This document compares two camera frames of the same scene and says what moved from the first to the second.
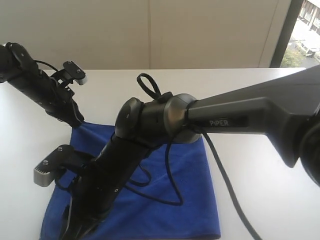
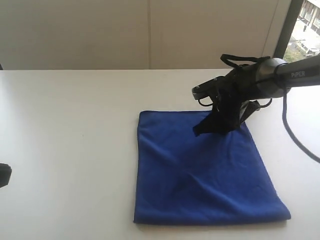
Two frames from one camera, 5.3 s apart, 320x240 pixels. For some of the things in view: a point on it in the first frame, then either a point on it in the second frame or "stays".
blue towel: [176, 196] to [215, 177]
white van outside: [310, 53] stays
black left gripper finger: [76, 117] to [5, 171]
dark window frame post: [294, 9] stays
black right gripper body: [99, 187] to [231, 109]
